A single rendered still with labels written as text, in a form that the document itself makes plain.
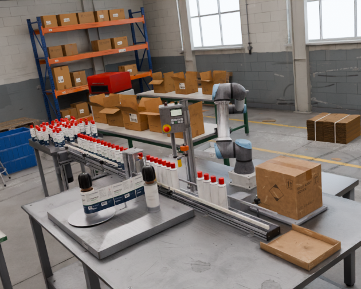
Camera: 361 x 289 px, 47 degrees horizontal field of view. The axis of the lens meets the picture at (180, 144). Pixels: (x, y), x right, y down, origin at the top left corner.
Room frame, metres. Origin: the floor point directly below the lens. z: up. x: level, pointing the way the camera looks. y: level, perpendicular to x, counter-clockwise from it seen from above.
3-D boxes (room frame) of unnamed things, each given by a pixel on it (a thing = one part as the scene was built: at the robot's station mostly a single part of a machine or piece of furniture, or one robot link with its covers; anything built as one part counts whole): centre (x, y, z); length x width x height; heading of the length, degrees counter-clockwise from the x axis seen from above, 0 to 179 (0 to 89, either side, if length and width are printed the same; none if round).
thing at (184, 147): (2.74, 0.00, 1.05); 0.10 x 0.04 x 0.33; 125
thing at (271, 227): (2.70, 0.04, 0.86); 1.65 x 0.08 x 0.04; 35
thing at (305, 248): (1.88, -0.54, 0.85); 0.30 x 0.26 x 0.04; 35
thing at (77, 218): (2.50, 0.63, 0.89); 0.31 x 0.31 x 0.01
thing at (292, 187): (2.33, -0.61, 0.99); 0.30 x 0.24 x 0.27; 36
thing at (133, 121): (5.26, 0.48, 0.97); 0.45 x 0.38 x 0.37; 132
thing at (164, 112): (2.84, 0.03, 1.38); 0.17 x 0.10 x 0.19; 90
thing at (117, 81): (8.43, 1.25, 0.61); 0.70 x 0.60 x 1.22; 50
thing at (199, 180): (2.51, -0.10, 0.98); 0.05 x 0.05 x 0.20
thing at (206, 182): (2.45, -0.13, 0.98); 0.05 x 0.05 x 0.20
